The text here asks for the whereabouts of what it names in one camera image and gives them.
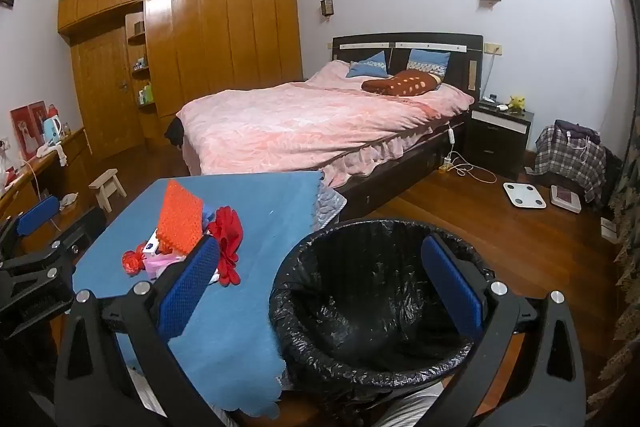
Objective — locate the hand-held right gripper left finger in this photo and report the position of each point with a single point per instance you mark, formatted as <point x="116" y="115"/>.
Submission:
<point x="190" y="287"/>

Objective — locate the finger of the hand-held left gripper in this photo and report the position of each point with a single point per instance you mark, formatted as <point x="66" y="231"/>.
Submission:
<point x="37" y="214"/>
<point x="45" y="269"/>

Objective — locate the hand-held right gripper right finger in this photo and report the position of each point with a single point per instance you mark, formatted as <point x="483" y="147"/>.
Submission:
<point x="452" y="287"/>

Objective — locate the pink headband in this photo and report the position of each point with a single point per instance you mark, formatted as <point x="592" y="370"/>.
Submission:
<point x="162" y="264"/>

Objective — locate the orange mesh pad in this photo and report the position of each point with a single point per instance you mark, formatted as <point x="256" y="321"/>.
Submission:
<point x="177" y="217"/>

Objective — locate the blue plastic bag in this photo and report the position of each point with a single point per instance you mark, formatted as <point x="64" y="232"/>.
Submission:
<point x="210" y="214"/>

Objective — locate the trash bin with black bag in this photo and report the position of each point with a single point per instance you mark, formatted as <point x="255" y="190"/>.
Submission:
<point x="350" y="332"/>

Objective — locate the small white rag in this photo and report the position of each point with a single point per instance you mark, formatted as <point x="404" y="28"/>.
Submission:
<point x="68" y="199"/>

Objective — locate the wooden desk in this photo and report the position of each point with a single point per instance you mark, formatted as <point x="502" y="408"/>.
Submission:
<point x="45" y="177"/>

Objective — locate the white cloth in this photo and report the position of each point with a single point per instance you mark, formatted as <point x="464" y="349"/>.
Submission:
<point x="52" y="151"/>

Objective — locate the blue table cloth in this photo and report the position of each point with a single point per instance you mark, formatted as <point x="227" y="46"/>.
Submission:
<point x="240" y="332"/>

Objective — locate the small wooden stool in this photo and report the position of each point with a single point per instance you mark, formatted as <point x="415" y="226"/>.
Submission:
<point x="105" y="179"/>

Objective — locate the light blue kettle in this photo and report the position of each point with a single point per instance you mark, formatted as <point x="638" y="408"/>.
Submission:
<point x="51" y="129"/>

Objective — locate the red picture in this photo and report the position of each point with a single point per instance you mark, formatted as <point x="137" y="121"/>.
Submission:
<point x="25" y="127"/>

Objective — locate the dark wooden bed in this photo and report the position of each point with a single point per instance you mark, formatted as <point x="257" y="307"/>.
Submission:
<point x="400" y="187"/>

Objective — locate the white bathroom scale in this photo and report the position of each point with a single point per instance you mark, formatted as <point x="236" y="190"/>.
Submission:
<point x="525" y="195"/>

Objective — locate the yellow power strip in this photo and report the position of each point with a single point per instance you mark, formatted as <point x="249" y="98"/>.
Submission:
<point x="445" y="167"/>

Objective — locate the grey striped cloth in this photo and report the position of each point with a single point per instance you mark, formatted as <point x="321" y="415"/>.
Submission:
<point x="410" y="409"/>

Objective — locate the wooden door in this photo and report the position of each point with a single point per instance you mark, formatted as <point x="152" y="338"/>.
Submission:
<point x="105" y="97"/>

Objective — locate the flat white box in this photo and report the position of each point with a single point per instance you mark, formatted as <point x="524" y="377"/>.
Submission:
<point x="566" y="198"/>

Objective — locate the grey quilted mat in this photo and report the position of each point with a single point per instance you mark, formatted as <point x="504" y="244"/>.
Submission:
<point x="330" y="207"/>

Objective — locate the dark nightstand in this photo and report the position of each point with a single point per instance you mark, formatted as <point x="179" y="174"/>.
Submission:
<point x="495" y="142"/>

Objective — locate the black cloth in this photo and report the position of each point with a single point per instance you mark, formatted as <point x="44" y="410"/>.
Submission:
<point x="175" y="132"/>

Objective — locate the green bottle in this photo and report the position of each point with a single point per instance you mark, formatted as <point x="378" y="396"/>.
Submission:
<point x="148" y="93"/>

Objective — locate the small white floor box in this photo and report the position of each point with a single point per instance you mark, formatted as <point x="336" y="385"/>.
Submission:
<point x="608" y="228"/>

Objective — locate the patterned curtain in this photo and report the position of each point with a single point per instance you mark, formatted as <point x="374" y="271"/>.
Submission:
<point x="622" y="257"/>

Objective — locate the pink blanket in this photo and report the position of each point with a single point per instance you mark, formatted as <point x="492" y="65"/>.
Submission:
<point x="300" y="127"/>

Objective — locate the yellow plush toy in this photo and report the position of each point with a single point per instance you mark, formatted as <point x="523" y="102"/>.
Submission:
<point x="516" y="103"/>

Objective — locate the dark clothing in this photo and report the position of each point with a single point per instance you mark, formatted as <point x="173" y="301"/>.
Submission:
<point x="575" y="128"/>

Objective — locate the brown dotted pillow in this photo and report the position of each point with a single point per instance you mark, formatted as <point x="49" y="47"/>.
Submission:
<point x="405" y="83"/>

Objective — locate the blue patterned pillow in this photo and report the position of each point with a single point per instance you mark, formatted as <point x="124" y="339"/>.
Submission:
<point x="369" y="66"/>
<point x="427" y="59"/>

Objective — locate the wooden wardrobe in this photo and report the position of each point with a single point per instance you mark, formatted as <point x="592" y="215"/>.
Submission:
<point x="225" y="42"/>

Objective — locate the wall socket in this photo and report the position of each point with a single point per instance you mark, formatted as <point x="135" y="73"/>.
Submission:
<point x="493" y="48"/>

